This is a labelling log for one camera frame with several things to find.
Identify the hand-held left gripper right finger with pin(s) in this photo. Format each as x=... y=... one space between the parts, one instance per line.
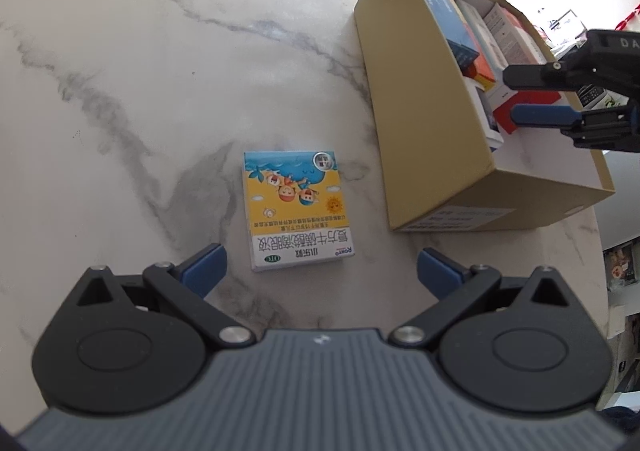
x=437 y=273

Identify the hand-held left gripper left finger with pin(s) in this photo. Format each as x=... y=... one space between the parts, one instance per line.
x=205 y=271

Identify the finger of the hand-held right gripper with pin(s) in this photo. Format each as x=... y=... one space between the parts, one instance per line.
x=535 y=77
x=545 y=116

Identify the large white bear medicine box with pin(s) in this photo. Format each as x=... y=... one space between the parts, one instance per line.
x=515 y=41

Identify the blue red-label medicine box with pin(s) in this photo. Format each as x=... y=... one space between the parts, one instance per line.
x=450 y=21

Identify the cartoon beach medicine box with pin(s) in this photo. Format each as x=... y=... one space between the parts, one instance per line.
x=295 y=211

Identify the tan cardboard box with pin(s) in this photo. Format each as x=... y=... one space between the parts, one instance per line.
x=415 y=131

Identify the white marble desktop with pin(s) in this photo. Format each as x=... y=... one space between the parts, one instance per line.
x=125 y=106

